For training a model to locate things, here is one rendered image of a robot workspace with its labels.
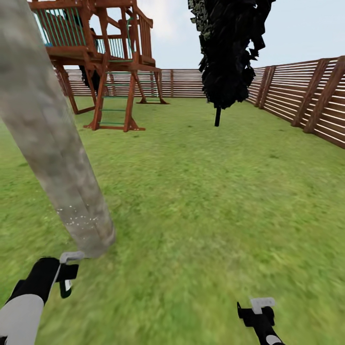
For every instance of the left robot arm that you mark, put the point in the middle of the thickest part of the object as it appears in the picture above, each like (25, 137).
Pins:
(21, 314)

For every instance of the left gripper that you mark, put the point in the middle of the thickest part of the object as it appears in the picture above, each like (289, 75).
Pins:
(70, 272)

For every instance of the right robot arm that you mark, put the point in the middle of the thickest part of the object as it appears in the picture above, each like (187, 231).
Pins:
(260, 317)

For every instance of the pesticide atomizer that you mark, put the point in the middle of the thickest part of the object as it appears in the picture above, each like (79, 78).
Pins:
(65, 288)

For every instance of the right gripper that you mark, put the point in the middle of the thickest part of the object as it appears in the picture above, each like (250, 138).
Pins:
(251, 319)

